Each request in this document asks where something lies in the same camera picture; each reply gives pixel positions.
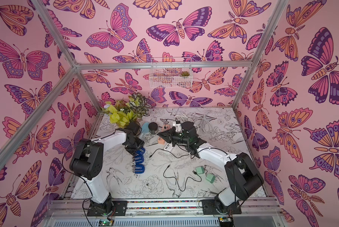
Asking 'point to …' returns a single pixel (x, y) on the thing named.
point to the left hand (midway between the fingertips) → (144, 147)
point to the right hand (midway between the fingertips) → (159, 132)
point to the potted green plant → (128, 113)
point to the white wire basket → (171, 73)
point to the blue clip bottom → (139, 169)
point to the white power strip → (168, 147)
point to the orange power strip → (165, 127)
